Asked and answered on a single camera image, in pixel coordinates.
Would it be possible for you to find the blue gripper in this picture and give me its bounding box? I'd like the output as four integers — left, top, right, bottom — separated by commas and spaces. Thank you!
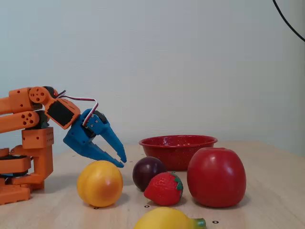
63, 108, 128, 168

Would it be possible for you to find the yellow toy banana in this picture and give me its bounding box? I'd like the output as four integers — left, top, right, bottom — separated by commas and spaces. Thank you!
133, 207, 207, 229

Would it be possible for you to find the orange robot base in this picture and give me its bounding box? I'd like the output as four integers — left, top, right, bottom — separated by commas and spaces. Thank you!
0, 147, 33, 206

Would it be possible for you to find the red speckled enamel bowl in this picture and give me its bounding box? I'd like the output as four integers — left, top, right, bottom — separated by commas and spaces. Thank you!
139, 135, 218, 171

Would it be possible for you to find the yellow orange toy peach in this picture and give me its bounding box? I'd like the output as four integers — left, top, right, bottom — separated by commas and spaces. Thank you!
76, 160, 124, 208

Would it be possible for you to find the dark purple toy plum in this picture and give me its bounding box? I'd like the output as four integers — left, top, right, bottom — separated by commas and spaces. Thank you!
132, 156, 167, 192

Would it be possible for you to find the red toy strawberry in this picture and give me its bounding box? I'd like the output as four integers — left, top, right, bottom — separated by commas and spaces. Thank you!
143, 172, 184, 207

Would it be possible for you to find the red toy apple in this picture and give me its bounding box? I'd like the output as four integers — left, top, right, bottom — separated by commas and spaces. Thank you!
187, 147, 247, 208

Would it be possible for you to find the red white black servo cable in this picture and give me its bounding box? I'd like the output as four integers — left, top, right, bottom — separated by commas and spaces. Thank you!
56, 90, 99, 126

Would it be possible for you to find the black hanging cable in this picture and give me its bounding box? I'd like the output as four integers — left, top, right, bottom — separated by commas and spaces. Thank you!
272, 0, 305, 42

